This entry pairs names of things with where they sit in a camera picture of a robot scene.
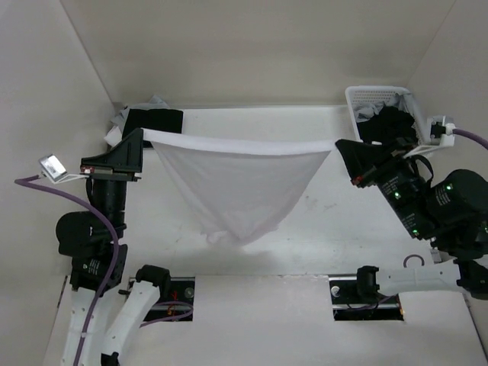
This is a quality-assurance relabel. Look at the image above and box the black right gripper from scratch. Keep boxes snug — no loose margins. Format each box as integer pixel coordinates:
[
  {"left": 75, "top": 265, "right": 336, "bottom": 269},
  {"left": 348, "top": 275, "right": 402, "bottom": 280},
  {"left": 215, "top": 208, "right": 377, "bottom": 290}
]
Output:
[{"left": 335, "top": 134, "right": 435, "bottom": 236}]

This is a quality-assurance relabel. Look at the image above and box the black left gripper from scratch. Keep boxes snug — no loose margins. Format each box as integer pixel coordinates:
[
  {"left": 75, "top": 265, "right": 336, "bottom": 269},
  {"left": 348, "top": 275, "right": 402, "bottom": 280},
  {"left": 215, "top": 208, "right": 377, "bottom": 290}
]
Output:
[{"left": 84, "top": 127, "right": 147, "bottom": 237}]

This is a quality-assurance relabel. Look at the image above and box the light pink tank top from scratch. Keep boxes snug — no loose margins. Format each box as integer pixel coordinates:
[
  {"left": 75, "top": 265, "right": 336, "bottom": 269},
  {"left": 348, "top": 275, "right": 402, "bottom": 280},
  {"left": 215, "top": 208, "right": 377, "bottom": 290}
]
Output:
[{"left": 143, "top": 129, "right": 335, "bottom": 245}]

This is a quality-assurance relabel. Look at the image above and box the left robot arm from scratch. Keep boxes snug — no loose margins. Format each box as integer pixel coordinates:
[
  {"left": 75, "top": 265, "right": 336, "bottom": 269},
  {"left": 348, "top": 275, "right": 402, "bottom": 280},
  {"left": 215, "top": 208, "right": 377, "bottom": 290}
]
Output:
[{"left": 56, "top": 129, "right": 171, "bottom": 365}]

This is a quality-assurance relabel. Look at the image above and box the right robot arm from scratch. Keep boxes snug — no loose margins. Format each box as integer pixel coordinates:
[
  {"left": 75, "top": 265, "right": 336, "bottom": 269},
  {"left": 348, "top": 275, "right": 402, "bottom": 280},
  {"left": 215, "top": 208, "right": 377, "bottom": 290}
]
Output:
[{"left": 335, "top": 138, "right": 487, "bottom": 302}]

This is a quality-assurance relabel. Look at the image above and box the folded white tank top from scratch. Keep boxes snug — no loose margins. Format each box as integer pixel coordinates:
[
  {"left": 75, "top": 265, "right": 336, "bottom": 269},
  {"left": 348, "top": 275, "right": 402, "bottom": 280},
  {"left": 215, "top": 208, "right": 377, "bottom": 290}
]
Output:
[{"left": 104, "top": 125, "right": 123, "bottom": 147}]

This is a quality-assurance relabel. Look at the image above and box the crumpled black tank top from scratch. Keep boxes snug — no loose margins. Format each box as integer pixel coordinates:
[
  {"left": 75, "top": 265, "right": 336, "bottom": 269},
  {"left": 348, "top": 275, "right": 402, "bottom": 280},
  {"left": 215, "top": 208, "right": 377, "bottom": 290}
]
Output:
[{"left": 358, "top": 107, "right": 418, "bottom": 144}]

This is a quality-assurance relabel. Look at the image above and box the crumpled grey tank top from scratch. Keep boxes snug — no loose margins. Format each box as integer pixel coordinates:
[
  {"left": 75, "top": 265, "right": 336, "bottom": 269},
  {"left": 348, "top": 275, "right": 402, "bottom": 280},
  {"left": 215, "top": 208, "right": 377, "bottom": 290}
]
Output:
[{"left": 352, "top": 91, "right": 414, "bottom": 123}]

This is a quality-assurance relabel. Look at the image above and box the folded black tank top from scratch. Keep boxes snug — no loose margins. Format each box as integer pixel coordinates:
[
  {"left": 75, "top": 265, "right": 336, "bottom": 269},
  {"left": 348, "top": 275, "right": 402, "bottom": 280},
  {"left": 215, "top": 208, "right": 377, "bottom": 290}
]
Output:
[{"left": 122, "top": 109, "right": 184, "bottom": 138}]

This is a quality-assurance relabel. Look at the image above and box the folded grey tank top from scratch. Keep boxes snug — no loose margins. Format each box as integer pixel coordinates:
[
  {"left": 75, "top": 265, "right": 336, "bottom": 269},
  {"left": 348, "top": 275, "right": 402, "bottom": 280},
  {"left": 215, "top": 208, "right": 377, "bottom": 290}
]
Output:
[{"left": 110, "top": 95, "right": 170, "bottom": 131}]

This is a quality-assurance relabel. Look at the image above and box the white perforated plastic basket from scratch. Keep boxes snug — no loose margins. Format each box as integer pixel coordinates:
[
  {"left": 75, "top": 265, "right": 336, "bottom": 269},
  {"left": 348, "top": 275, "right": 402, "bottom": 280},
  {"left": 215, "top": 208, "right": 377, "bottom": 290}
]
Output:
[{"left": 345, "top": 85, "right": 431, "bottom": 145}]

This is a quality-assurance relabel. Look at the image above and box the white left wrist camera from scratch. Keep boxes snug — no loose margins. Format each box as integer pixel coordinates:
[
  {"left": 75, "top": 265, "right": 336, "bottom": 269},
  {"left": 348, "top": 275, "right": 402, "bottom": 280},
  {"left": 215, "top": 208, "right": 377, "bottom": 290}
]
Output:
[{"left": 38, "top": 154, "right": 87, "bottom": 185}]

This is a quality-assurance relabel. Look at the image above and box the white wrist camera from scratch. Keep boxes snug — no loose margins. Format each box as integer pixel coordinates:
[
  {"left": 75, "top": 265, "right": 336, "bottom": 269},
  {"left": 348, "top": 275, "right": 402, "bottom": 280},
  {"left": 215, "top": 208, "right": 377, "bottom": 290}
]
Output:
[
  {"left": 38, "top": 154, "right": 87, "bottom": 185},
  {"left": 405, "top": 115, "right": 455, "bottom": 158}
]

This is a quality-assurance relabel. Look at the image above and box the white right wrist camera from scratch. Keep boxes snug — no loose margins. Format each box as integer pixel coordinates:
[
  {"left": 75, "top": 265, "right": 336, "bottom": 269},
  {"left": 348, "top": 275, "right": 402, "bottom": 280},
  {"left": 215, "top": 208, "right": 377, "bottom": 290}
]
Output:
[{"left": 405, "top": 115, "right": 455, "bottom": 158}]

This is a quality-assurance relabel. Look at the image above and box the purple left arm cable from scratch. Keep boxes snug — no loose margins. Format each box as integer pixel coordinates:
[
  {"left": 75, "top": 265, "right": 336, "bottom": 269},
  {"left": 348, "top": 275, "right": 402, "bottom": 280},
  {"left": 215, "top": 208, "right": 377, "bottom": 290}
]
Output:
[{"left": 14, "top": 175, "right": 195, "bottom": 366}]

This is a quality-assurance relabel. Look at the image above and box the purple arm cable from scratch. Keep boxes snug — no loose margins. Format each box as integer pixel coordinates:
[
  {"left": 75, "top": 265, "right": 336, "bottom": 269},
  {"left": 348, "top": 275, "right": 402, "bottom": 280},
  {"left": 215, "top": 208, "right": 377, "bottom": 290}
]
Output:
[
  {"left": 14, "top": 175, "right": 195, "bottom": 366},
  {"left": 342, "top": 127, "right": 488, "bottom": 312}
]

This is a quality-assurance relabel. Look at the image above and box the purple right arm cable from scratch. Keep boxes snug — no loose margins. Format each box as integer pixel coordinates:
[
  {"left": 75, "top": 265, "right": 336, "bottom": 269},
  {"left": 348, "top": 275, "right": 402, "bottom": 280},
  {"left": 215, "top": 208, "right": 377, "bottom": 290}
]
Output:
[{"left": 342, "top": 127, "right": 488, "bottom": 312}]

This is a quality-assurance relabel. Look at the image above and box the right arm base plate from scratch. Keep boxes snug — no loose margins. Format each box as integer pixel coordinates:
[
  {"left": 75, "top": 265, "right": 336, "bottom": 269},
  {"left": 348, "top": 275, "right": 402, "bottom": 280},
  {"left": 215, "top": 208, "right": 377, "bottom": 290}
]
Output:
[{"left": 329, "top": 274, "right": 404, "bottom": 321}]

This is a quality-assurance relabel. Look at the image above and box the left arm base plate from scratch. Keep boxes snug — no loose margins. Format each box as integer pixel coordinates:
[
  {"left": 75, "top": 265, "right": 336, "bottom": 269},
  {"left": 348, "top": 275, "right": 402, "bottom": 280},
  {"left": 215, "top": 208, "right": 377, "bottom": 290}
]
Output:
[{"left": 144, "top": 278, "right": 195, "bottom": 323}]

